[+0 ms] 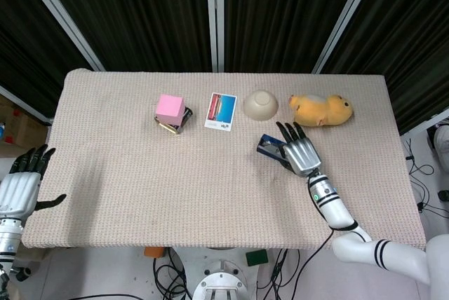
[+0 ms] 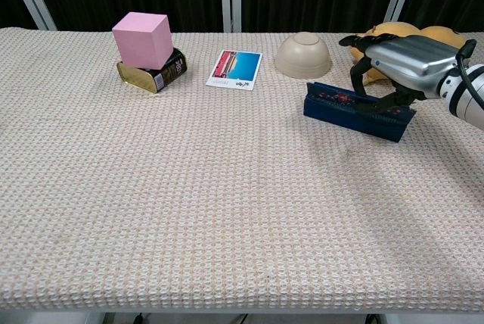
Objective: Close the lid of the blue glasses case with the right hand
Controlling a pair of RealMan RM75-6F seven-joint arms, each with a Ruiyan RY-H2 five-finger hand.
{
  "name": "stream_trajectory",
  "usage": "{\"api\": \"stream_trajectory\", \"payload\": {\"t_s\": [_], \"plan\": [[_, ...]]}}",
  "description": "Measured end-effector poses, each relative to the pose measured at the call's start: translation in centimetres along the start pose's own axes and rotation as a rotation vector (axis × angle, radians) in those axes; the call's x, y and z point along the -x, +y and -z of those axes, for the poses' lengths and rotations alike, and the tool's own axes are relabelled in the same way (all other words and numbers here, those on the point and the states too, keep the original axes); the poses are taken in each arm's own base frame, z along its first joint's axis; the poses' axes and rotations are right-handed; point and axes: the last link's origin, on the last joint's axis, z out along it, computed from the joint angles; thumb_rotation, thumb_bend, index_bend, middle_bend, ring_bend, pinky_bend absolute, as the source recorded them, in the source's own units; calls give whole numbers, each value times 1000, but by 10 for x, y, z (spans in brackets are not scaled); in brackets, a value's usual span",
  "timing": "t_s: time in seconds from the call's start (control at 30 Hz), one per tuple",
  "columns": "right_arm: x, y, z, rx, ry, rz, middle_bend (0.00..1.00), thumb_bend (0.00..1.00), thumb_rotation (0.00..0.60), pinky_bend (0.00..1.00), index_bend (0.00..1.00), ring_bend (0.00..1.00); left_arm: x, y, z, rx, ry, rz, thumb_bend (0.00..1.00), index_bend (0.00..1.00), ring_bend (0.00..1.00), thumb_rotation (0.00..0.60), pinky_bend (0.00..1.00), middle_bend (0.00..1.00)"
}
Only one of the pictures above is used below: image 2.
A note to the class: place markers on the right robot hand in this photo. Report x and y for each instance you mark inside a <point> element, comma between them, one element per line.
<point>408,63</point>

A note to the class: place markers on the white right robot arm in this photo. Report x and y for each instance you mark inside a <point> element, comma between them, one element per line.
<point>472,108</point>

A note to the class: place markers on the dark blue cardboard box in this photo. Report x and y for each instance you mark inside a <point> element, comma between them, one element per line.
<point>340,116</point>

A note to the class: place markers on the yellow plush toy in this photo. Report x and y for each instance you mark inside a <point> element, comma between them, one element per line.
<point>438,34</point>

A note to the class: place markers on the beige upturned bowl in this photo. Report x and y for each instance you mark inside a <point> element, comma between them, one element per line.
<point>302,57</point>

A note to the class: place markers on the red and blue postcard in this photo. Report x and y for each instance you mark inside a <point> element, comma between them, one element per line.
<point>234,70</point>

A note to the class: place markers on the black and gold can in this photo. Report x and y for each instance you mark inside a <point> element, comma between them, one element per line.
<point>170,72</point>

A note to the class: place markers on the beige woven tablecloth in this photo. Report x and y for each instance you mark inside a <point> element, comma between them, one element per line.
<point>189,187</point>

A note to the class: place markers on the pink cube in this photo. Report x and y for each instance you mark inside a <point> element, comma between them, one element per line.
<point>141,40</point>

